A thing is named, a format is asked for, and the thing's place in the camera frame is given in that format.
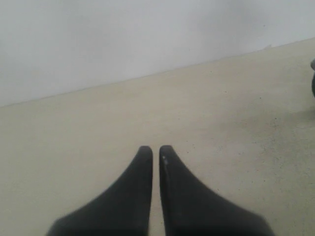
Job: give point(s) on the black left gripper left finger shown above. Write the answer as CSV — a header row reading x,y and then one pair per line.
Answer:
x,y
122,210

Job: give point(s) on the black weight plate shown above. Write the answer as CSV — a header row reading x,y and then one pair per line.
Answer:
x,y
313,85

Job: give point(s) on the chrome dumbbell bar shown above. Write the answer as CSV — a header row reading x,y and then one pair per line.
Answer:
x,y
313,64

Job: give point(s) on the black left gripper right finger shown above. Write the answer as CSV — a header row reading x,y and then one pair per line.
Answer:
x,y
190,208

